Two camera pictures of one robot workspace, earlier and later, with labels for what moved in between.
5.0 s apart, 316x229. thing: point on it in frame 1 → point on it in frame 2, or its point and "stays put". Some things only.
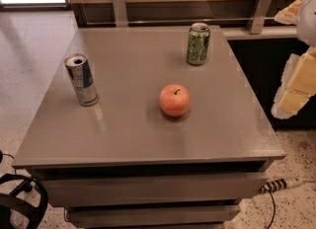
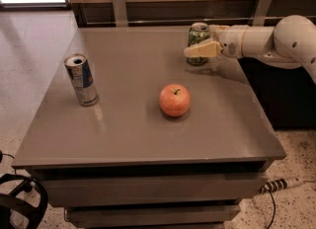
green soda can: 198,43 stays put
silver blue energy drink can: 79,71 stays put
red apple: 175,100 stays put
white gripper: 308,19 → 231,42
